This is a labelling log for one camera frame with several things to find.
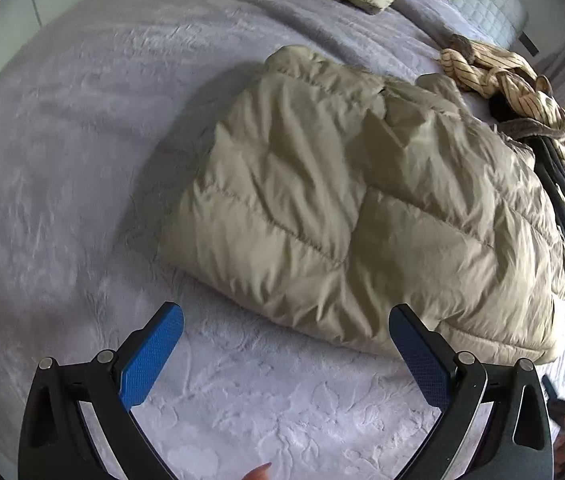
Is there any beige puffer jacket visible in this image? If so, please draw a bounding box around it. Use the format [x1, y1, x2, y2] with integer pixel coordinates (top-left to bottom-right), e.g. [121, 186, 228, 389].
[160, 45, 565, 367]

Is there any black knitted garment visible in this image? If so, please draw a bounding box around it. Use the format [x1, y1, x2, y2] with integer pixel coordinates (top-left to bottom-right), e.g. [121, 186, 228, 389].
[487, 95, 565, 266]

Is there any person's left hand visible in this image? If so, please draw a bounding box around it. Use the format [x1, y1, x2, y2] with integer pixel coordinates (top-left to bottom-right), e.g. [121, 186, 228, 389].
[241, 462, 273, 480]

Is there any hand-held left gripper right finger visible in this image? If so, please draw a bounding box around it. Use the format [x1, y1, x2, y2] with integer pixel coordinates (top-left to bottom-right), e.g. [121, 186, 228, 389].
[389, 302, 555, 480]

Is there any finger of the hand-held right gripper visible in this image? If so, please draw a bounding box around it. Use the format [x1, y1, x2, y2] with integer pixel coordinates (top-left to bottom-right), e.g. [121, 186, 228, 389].
[542, 374, 565, 411]

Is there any beige striped garment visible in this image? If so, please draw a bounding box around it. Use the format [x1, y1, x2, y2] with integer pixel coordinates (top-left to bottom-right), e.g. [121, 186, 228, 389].
[436, 34, 565, 211]

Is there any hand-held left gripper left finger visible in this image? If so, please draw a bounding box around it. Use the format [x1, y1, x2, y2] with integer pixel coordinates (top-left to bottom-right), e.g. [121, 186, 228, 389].
[17, 301, 186, 480]

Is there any lavender embossed bed blanket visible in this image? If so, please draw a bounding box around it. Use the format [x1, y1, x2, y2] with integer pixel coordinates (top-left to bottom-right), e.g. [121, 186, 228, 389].
[0, 0, 565, 480]

